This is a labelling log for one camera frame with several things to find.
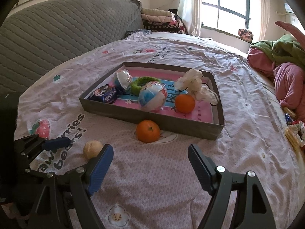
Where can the floral cloth bundle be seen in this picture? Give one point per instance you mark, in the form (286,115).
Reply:
(245,33)

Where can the cream mesh cloth bag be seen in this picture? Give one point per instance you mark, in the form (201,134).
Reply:
(193,81)

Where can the pink picture book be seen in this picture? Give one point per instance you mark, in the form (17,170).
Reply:
(205,114)

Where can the black garment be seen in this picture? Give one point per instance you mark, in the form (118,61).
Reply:
(175,14)

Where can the white curtain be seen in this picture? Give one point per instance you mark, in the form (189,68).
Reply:
(263,9)
(190,4)

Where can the pink folded blanket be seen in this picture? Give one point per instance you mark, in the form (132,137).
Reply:
(157,18)

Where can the dark checkered folded blanket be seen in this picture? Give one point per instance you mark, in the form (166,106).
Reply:
(162,27)

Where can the cream folded blanket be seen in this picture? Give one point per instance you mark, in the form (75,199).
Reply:
(157,12)

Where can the shallow grey cardboard box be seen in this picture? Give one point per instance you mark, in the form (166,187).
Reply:
(190,128)

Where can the green garment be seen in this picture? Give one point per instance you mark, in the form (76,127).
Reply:
(286,47)

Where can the dark patterned cloth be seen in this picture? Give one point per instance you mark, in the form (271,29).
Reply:
(138,33)

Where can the pink plush ear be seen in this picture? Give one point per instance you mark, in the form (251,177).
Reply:
(290,28)

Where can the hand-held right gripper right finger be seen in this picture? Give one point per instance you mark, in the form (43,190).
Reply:
(200,169)

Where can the blue white snack packet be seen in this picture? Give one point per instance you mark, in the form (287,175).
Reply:
(150,97)

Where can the dark blue snack packet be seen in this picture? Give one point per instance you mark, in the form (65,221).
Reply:
(104,95)

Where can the green fuzzy scrunchie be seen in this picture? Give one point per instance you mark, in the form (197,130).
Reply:
(136,85)

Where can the small beige ball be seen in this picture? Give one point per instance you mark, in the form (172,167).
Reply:
(91,149)

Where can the small blue snack wrapper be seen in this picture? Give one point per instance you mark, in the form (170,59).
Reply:
(289,119)

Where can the pink garment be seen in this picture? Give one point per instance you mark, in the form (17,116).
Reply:
(259,62)
(290,85)

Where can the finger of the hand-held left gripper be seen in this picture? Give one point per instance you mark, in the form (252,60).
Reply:
(57,143)
(33,171)

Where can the yellow striped packet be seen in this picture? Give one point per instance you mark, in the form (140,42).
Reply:
(292,137)

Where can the dark framed window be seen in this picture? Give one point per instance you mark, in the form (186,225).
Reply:
(231,16)

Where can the grey quilted headboard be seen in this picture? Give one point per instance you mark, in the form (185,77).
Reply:
(59,35)

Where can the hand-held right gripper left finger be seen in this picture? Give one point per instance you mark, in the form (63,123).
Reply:
(100,169)

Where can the floral fabric scrunchie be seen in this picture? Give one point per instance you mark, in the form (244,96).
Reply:
(299,131)

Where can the orange tangerine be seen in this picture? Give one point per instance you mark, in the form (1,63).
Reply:
(147,132)
(184,103)

